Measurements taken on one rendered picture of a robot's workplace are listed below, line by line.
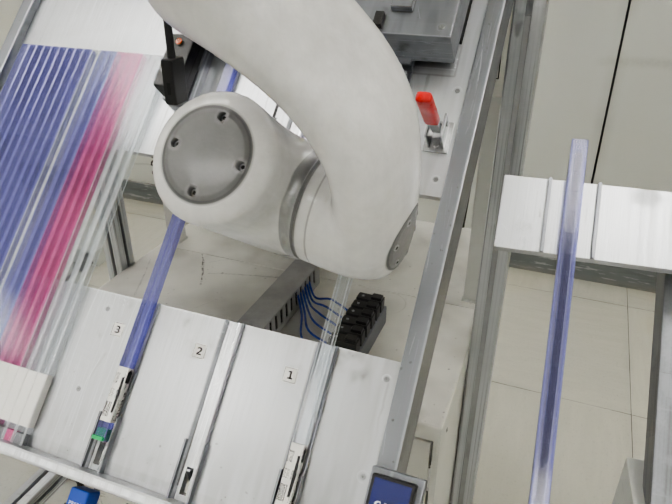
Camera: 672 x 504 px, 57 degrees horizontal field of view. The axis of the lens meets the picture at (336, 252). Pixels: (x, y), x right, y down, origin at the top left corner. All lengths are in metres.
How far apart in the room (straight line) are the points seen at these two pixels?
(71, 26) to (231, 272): 0.53
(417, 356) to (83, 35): 0.66
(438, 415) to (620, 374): 1.28
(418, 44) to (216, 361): 0.41
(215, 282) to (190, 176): 0.86
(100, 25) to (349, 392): 0.63
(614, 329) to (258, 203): 2.05
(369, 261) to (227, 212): 0.09
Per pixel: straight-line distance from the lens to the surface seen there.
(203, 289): 1.21
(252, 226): 0.39
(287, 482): 0.64
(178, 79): 0.66
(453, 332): 1.09
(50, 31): 1.04
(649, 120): 2.39
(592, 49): 2.33
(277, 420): 0.66
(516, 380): 2.01
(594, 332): 2.30
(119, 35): 0.96
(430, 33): 0.71
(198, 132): 0.38
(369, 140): 0.32
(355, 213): 0.34
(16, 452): 0.79
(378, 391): 0.63
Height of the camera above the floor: 1.24
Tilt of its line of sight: 28 degrees down
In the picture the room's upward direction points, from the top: straight up
